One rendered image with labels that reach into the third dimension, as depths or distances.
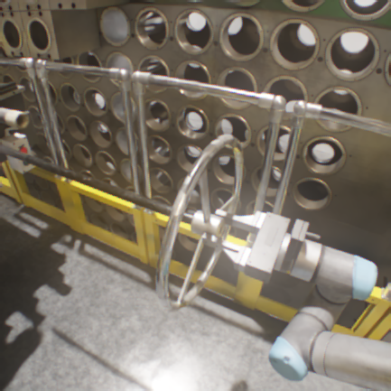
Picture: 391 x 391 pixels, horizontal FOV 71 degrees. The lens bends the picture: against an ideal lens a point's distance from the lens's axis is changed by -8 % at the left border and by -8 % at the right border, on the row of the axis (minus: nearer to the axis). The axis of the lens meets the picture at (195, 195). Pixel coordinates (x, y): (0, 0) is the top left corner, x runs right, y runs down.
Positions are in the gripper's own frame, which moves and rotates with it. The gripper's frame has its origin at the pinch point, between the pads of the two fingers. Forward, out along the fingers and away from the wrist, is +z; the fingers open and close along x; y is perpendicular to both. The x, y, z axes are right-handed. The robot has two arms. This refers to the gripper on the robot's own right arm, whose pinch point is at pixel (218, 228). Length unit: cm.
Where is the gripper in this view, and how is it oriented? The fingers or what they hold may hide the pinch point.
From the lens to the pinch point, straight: 62.5
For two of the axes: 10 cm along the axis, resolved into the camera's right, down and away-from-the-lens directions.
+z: -8.9, -2.9, 3.4
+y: 0.9, 6.3, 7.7
